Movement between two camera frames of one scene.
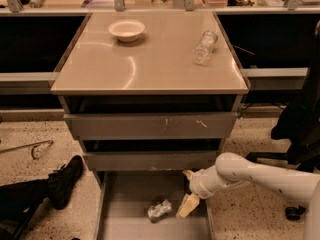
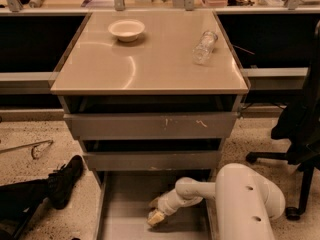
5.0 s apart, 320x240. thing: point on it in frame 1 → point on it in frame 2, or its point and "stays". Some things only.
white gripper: (199, 183) → (165, 205)
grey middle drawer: (137, 160) stays
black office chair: (298, 123) stays
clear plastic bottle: (203, 51) stays
